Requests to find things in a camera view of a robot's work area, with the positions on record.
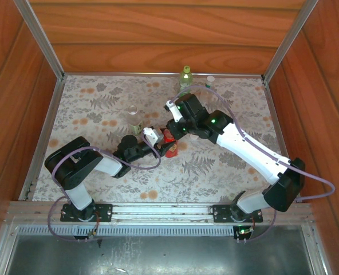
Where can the red label drink bottle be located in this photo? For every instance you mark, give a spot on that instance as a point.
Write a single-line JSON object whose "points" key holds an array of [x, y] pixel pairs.
{"points": [[171, 149]]}

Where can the clear bottle dark green label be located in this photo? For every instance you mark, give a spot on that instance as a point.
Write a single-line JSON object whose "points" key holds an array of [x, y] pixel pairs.
{"points": [[135, 123]]}

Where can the small clear bottle green band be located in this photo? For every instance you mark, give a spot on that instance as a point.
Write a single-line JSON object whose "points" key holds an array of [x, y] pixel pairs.
{"points": [[210, 85]]}

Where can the green tea bottle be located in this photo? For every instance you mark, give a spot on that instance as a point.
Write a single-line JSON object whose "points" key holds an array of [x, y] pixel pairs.
{"points": [[185, 81]]}

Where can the yellow-green bottle cap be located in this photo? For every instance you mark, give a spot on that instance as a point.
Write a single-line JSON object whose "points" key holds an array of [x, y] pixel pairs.
{"points": [[186, 68]]}

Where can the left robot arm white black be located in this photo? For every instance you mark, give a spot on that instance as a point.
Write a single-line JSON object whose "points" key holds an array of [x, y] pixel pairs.
{"points": [[72, 166]]}

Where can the floral patterned tablecloth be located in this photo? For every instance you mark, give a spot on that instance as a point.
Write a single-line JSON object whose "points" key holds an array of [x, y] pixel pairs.
{"points": [[186, 186]]}

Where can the grey metal sheet panel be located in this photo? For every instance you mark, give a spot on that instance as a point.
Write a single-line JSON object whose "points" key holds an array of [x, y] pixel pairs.
{"points": [[158, 255]]}

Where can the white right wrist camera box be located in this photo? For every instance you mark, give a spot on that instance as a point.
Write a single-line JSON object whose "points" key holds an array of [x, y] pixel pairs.
{"points": [[173, 110]]}

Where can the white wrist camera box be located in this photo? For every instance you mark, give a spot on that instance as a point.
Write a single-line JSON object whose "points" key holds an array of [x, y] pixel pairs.
{"points": [[152, 134], [173, 110]]}

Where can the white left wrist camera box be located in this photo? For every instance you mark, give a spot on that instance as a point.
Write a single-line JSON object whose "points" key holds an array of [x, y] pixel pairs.
{"points": [[152, 134]]}

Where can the aluminium frame rear bar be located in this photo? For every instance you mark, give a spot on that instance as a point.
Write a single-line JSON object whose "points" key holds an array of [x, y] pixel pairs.
{"points": [[163, 74]]}

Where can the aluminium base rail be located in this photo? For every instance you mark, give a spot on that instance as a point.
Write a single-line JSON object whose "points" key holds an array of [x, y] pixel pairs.
{"points": [[158, 210]]}

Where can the aluminium frame side bar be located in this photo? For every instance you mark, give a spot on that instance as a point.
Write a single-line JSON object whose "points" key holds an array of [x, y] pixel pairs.
{"points": [[274, 114], [45, 129]]}

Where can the aluminium frame post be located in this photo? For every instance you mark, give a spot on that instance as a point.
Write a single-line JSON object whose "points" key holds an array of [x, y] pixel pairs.
{"points": [[288, 40], [41, 40]]}

